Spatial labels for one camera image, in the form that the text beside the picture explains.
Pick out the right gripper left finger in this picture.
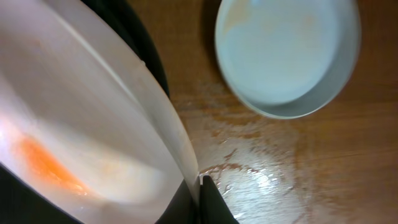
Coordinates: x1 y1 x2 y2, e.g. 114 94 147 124
155 180 197 224

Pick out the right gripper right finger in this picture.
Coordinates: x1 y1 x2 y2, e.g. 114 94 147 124
200 175 239 224

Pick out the white plate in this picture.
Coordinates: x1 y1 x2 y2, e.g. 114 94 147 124
1 1 200 223
215 0 361 119

